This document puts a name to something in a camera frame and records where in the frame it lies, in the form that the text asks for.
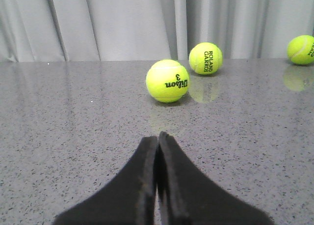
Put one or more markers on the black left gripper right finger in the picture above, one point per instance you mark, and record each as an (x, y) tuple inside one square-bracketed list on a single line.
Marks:
[(188, 197)]

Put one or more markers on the Wilson 3 tennis ball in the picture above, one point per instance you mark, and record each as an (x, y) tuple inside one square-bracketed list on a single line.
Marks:
[(167, 81)]

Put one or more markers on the white curtain backdrop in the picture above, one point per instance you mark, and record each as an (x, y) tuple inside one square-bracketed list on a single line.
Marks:
[(100, 30)]

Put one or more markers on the Roland Garros tennis ball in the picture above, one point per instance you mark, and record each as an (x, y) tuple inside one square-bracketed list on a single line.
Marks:
[(205, 58)]

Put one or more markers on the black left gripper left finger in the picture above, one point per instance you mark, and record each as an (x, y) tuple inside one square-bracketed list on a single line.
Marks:
[(128, 199)]

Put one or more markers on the Head Team tennis ball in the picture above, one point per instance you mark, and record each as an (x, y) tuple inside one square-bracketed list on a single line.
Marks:
[(300, 50)]

